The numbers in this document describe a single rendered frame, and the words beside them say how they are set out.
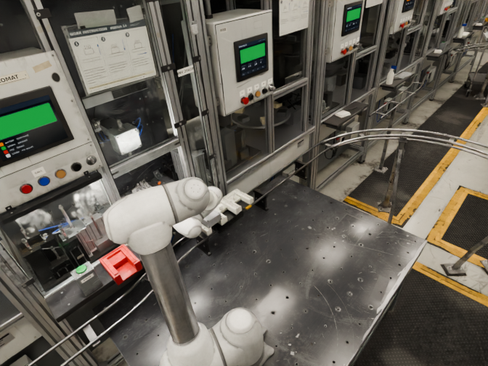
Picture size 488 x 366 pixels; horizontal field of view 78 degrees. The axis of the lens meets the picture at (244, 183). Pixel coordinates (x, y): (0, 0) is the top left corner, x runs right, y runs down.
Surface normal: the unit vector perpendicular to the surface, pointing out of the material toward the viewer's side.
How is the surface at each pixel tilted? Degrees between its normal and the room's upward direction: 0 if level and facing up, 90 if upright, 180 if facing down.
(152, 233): 78
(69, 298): 0
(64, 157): 90
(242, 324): 6
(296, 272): 0
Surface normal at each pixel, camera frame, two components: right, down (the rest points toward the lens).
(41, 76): 0.72, 0.36
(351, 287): -0.07, -0.80
